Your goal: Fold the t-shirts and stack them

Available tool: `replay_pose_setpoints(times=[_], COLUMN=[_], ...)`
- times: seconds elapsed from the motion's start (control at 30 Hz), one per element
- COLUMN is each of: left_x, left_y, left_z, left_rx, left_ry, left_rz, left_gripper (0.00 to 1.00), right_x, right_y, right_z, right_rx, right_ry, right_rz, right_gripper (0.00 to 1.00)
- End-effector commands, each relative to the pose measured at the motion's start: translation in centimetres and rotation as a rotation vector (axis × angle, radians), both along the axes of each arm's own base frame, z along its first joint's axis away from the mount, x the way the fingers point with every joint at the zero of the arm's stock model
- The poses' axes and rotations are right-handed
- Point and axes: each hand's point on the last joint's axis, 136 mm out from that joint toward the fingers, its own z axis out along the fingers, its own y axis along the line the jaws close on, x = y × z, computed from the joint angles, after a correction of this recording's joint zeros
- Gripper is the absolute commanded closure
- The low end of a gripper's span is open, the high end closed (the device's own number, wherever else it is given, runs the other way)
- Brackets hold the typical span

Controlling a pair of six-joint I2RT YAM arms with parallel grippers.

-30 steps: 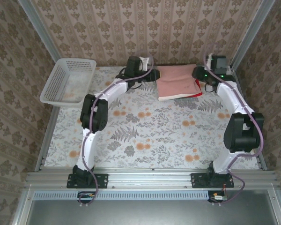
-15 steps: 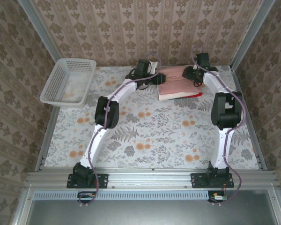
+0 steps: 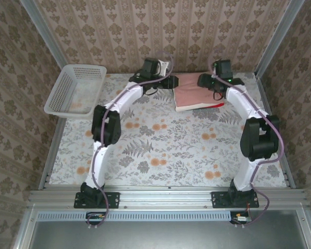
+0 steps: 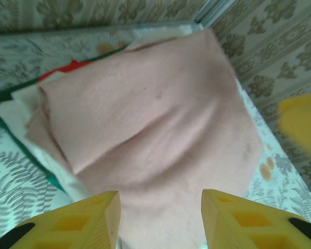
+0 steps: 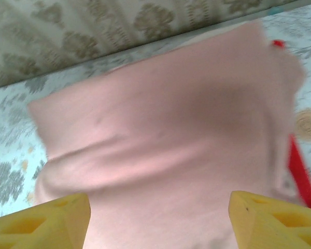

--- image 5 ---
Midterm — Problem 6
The pink printed t-shirt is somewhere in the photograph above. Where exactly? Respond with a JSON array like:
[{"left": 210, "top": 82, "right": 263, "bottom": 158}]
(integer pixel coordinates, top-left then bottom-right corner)
[{"left": 26, "top": 20, "right": 307, "bottom": 249}]

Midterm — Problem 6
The red folded t-shirt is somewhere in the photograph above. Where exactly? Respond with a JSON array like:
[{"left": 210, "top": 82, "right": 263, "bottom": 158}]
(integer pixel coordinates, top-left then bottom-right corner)
[{"left": 270, "top": 38, "right": 311, "bottom": 211}]

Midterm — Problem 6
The floral tablecloth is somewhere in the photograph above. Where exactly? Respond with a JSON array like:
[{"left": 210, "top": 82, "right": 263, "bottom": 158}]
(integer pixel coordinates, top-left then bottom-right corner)
[{"left": 0, "top": 0, "right": 311, "bottom": 221}]

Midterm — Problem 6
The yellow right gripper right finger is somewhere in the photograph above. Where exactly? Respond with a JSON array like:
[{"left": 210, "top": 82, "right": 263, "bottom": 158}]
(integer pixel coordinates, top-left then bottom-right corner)
[{"left": 228, "top": 190, "right": 311, "bottom": 249}]

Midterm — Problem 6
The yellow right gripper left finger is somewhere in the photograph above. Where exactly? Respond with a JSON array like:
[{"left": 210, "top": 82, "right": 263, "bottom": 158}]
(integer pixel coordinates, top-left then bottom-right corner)
[{"left": 0, "top": 192, "right": 92, "bottom": 249}]

